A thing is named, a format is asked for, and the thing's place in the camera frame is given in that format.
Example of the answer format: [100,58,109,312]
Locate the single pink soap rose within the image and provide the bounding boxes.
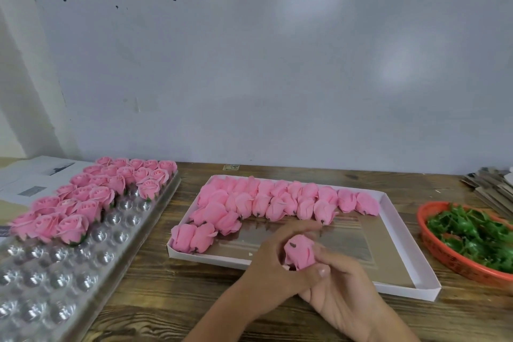
[283,234,317,272]

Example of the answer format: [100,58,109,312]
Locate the pile of green leaves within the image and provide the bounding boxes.
[426,204,513,274]

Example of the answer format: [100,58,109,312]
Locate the white shallow cardboard box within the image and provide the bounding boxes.
[166,174,442,302]

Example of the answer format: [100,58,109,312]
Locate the orange plastic basket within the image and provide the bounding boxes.
[416,201,513,285]

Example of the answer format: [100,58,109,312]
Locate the clear plastic blister tray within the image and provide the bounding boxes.
[0,171,182,342]

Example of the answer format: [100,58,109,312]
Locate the white printed paper sheets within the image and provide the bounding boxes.
[0,155,95,239]

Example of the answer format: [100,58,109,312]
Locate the translucent plastic wall sheet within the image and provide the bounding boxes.
[34,0,513,175]

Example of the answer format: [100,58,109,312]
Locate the person's right forearm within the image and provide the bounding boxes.
[357,322,422,342]

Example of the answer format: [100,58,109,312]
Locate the rows of lying pink roses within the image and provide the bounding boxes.
[171,175,381,254]

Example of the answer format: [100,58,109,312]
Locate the person's right hand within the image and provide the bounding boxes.
[298,242,403,341]

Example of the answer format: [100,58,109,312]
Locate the person's left hand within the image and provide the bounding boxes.
[234,219,330,308]

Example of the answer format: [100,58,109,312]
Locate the upright pink roses group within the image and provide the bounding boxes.
[9,156,178,246]

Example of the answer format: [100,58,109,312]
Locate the stack of grey cardboard sheets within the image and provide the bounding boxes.
[460,166,513,219]

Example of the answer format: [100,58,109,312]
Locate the person's left forearm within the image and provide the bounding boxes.
[192,282,266,342]

